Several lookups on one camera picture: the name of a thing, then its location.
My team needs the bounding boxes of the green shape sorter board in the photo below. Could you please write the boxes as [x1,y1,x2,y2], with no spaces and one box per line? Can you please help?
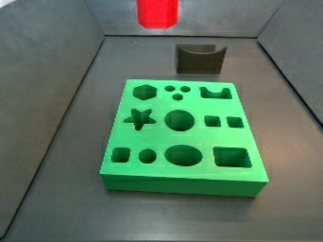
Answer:
[101,79,269,197]

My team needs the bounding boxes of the red hexagon prism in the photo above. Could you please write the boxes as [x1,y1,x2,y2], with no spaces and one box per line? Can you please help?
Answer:
[137,0,179,29]

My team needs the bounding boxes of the dark grey curved holder block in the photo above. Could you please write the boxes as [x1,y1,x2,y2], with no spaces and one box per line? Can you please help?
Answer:
[175,44,228,74]

